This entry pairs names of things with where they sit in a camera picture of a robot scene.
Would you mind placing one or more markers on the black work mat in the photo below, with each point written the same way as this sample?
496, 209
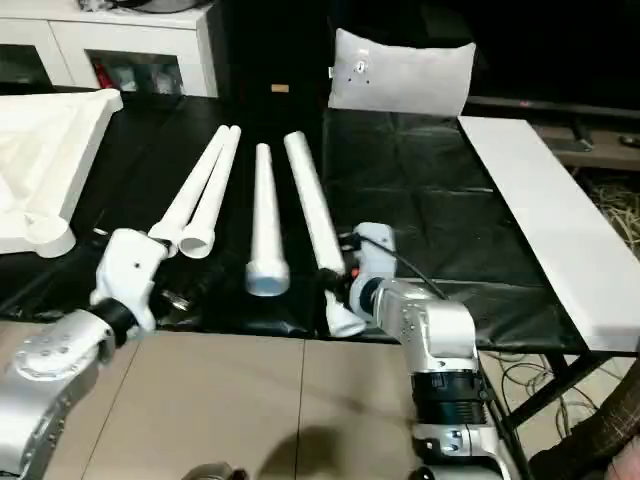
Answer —
420, 200

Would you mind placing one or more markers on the light grey pillow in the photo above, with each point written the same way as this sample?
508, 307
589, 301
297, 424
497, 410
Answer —
400, 75

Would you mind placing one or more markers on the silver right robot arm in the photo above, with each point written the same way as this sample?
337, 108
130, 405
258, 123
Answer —
430, 330

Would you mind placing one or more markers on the white glass-door cabinet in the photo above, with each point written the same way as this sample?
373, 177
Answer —
130, 35

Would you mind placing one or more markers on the small yellow label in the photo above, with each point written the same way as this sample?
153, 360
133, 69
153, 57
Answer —
280, 88

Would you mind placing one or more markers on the white flat board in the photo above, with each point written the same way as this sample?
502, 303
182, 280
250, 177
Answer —
550, 220

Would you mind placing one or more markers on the dark robot body part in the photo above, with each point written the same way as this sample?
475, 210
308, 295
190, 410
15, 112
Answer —
212, 472

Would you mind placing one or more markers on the wooden low shelf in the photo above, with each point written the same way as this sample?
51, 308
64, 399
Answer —
600, 150

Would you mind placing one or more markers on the white plastic table top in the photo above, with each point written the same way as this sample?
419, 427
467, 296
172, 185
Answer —
40, 150

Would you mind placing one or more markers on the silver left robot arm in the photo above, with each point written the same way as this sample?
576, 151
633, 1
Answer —
50, 380

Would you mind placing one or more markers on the black metal table frame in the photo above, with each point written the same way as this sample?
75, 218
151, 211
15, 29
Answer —
545, 390

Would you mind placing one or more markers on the white plastic table leg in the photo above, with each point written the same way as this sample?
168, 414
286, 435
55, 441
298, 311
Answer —
265, 220
193, 185
315, 200
217, 185

